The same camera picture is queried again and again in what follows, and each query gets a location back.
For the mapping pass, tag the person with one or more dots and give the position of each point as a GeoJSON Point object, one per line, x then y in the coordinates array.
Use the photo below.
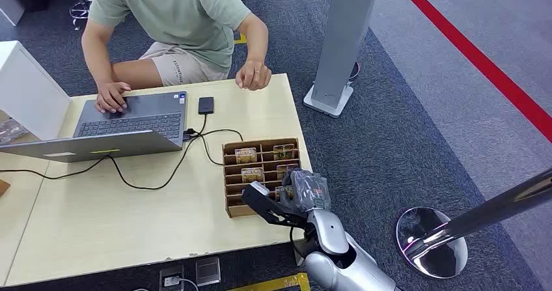
{"type": "Point", "coordinates": [172, 13]}

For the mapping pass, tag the clear plastic packet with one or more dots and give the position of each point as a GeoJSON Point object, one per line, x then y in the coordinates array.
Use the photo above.
{"type": "Point", "coordinates": [11, 130]}

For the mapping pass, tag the brown wooden piece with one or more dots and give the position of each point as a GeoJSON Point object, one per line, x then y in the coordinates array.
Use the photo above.
{"type": "Point", "coordinates": [3, 188]}

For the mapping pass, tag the person's right hand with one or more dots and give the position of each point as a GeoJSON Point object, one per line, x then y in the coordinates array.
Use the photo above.
{"type": "Point", "coordinates": [111, 97]}

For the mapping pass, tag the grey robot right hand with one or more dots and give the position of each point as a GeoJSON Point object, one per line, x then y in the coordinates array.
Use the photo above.
{"type": "Point", "coordinates": [311, 192]}

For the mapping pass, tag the grey floor socket plate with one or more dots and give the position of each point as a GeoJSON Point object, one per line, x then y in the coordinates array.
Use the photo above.
{"type": "Point", "coordinates": [208, 271]}

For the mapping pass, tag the chair base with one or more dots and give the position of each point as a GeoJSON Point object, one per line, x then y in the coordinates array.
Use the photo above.
{"type": "Point", "coordinates": [80, 8]}

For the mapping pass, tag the person's right forearm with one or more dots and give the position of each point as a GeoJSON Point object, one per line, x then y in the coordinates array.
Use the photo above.
{"type": "Point", "coordinates": [97, 56]}

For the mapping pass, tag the floor socket with plug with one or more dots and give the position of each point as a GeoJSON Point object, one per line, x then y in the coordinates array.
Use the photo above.
{"type": "Point", "coordinates": [171, 278]}

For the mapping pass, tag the yellow floor tape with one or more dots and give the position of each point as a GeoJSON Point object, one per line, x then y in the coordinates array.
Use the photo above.
{"type": "Point", "coordinates": [280, 284]}

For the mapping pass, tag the grey standing pillar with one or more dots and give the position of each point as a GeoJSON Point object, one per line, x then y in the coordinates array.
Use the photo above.
{"type": "Point", "coordinates": [340, 39]}

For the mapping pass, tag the person's left hand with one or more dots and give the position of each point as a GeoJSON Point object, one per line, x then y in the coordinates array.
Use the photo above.
{"type": "Point", "coordinates": [253, 75]}

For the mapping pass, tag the dark round floor base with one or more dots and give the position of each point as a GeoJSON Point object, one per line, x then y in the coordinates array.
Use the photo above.
{"type": "Point", "coordinates": [355, 71]}

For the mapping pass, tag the chrome stanchion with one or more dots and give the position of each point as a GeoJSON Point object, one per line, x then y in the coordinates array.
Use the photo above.
{"type": "Point", "coordinates": [431, 243]}

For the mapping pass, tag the person's left forearm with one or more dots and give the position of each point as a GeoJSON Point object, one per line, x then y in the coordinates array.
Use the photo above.
{"type": "Point", "coordinates": [256, 39]}

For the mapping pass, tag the grey laptop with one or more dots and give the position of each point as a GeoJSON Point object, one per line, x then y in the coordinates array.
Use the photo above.
{"type": "Point", "coordinates": [129, 121]}

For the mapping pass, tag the red floor tape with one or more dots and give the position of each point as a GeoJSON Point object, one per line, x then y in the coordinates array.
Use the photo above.
{"type": "Point", "coordinates": [474, 56]}

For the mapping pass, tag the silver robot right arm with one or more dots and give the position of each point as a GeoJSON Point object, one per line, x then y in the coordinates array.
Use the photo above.
{"type": "Point", "coordinates": [340, 259]}

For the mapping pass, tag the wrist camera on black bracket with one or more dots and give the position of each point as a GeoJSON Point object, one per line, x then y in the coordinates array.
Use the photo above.
{"type": "Point", "coordinates": [263, 202]}

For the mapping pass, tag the black external drive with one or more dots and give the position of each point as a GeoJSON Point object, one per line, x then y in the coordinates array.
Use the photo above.
{"type": "Point", "coordinates": [206, 105]}

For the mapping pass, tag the gold printed card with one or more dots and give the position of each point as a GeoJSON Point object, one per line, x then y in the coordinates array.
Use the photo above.
{"type": "Point", "coordinates": [246, 155]}
{"type": "Point", "coordinates": [284, 152]}
{"type": "Point", "coordinates": [282, 193]}
{"type": "Point", "coordinates": [285, 169]}
{"type": "Point", "coordinates": [252, 175]}

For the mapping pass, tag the white box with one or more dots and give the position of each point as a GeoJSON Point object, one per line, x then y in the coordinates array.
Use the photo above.
{"type": "Point", "coordinates": [30, 90]}

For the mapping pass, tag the white cabinet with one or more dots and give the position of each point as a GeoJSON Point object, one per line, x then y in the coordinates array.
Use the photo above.
{"type": "Point", "coordinates": [11, 6]}

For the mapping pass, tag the cardboard card holder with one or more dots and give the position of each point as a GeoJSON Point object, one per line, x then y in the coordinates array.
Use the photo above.
{"type": "Point", "coordinates": [235, 211]}

